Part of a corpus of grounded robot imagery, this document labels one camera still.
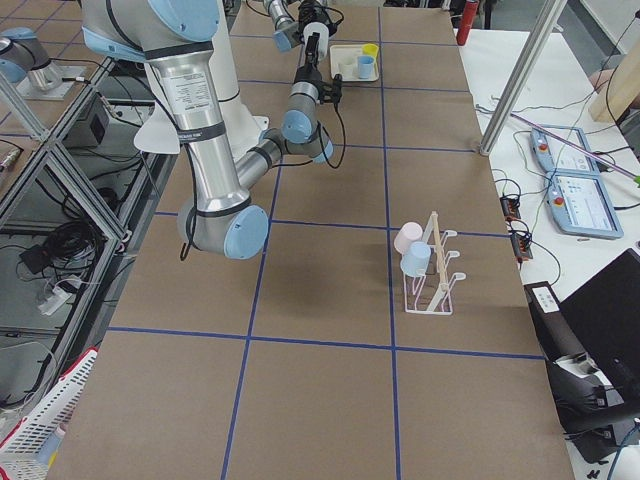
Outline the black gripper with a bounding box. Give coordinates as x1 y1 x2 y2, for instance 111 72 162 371
294 32 323 86
298 0 331 24

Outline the yellow plastic cup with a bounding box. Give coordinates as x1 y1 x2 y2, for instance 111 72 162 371
362 43 379 59

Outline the pink plastic cup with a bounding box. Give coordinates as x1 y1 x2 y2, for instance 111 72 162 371
393 221 423 255

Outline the light blue plastic cup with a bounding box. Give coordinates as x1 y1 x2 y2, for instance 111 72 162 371
400 241 431 278

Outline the grey plastic cup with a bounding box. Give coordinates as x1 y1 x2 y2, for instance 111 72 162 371
303 22 329 51

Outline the pale green plastic cup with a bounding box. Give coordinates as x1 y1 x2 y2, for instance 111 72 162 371
338 59 355 79

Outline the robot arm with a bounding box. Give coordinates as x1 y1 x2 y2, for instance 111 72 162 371
80 0 333 260
259 0 336 59

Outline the cream plastic tray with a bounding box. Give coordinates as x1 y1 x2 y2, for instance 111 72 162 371
330 44 379 83

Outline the red cylinder tube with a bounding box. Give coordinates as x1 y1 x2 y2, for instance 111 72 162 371
456 0 480 46

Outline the upper blue teach pendant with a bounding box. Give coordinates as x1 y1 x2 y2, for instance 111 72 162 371
530 125 600 173

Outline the blue teach pendant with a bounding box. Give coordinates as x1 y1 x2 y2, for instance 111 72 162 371
530 125 600 173
546 169 624 240

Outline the lower blue teach pendant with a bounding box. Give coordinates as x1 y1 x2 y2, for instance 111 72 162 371
546 169 624 240

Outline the reacher grabber tool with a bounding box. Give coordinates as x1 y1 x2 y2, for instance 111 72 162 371
509 112 640 188

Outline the black laptop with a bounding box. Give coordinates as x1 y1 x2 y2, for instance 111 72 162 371
560 248 639 399

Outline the white plastic basket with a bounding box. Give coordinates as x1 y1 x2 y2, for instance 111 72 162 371
1 347 98 479

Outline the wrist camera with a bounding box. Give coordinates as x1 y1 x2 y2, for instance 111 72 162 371
320 74 343 110

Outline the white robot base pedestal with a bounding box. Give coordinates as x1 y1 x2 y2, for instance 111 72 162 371
209 0 269 159

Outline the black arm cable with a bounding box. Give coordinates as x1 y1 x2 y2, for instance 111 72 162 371
279 97 347 170

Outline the aluminium frame post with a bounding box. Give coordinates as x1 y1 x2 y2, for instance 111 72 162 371
479 0 567 156

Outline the white wire cup rack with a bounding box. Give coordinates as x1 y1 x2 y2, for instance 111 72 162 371
401 211 466 316

